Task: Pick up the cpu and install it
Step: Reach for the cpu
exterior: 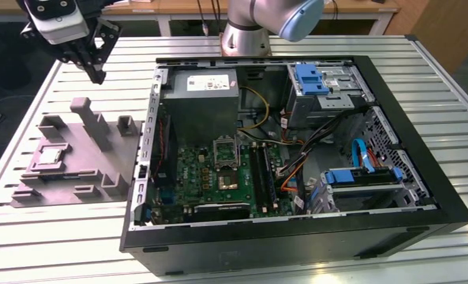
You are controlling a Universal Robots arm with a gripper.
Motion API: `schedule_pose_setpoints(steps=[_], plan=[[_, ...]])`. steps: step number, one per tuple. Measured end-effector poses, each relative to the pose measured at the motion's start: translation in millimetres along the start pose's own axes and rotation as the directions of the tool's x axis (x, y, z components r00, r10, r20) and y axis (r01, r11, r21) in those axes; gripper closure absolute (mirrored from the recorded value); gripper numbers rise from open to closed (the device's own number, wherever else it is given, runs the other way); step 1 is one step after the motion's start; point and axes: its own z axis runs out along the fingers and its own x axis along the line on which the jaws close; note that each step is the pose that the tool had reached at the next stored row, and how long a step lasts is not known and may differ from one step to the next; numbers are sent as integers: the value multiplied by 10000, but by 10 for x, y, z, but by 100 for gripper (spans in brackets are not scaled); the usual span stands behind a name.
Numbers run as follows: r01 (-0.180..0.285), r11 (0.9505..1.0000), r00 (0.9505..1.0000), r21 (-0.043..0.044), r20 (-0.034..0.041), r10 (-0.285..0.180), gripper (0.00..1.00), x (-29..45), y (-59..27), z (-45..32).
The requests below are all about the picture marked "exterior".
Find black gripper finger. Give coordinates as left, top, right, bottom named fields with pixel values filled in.
left=21, top=22, right=102, bottom=85
left=89, top=19, right=123, bottom=85

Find silver square CPU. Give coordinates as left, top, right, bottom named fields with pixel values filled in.
left=37, top=147, right=66, bottom=165

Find metal socket cover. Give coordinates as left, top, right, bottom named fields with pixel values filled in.
left=211, top=136, right=242, bottom=172

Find CPU socket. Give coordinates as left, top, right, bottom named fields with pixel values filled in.
left=217, top=172, right=242, bottom=192

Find grey power supply unit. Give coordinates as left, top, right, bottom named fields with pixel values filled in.
left=161, top=68, right=242, bottom=147

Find grey parts rack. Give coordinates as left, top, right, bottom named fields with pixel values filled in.
left=11, top=96, right=147, bottom=209

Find green motherboard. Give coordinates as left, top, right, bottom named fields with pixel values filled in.
left=147, top=138, right=298, bottom=225

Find blue board connector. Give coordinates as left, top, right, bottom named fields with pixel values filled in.
left=161, top=189, right=177, bottom=206

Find blue card latch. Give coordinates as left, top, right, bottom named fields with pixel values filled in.
left=134, top=205, right=155, bottom=226

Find white latch RAM slot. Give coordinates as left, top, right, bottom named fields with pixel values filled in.
left=254, top=143, right=270, bottom=209
left=265, top=144, right=282, bottom=207

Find grey metal drive cage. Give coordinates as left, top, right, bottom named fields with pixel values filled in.
left=287, top=63, right=375, bottom=130

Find wooden desk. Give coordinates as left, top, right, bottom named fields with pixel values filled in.
left=99, top=0, right=402, bottom=37

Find black graphics card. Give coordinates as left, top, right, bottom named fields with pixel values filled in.
left=193, top=202, right=254, bottom=222

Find hard disk in blue carrier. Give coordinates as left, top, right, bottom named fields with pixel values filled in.
left=325, top=167, right=405, bottom=188

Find grey metal disk bay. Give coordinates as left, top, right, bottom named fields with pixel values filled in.
left=321, top=167, right=421, bottom=214

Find brown wooden cabinet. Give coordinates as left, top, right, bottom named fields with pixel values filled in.
left=386, top=0, right=468, bottom=75

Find black PC case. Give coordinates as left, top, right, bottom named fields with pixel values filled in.
left=118, top=54, right=468, bottom=277

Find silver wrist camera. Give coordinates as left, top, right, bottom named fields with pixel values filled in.
left=34, top=0, right=93, bottom=46

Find thin cable with metal plug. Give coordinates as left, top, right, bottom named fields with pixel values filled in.
left=197, top=0, right=213, bottom=37

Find red black twisted wire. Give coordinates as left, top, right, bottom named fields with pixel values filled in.
left=159, top=120, right=170, bottom=171

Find yellow black power wire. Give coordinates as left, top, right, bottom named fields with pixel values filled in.
left=237, top=85, right=270, bottom=131

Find grey white wire bundle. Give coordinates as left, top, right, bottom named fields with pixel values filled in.
left=238, top=130, right=305, bottom=146

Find blue drive bracket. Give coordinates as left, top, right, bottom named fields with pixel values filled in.
left=295, top=64, right=330, bottom=96

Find black wire bundle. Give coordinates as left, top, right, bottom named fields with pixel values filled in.
left=278, top=105, right=371, bottom=176

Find orange yellow wire bundle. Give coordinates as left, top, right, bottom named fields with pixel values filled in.
left=278, top=165, right=303, bottom=198

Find blue flat wire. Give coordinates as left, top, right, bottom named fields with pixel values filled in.
left=351, top=138, right=377, bottom=175

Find orange red wire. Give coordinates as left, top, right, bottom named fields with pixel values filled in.
left=366, top=147, right=390, bottom=170

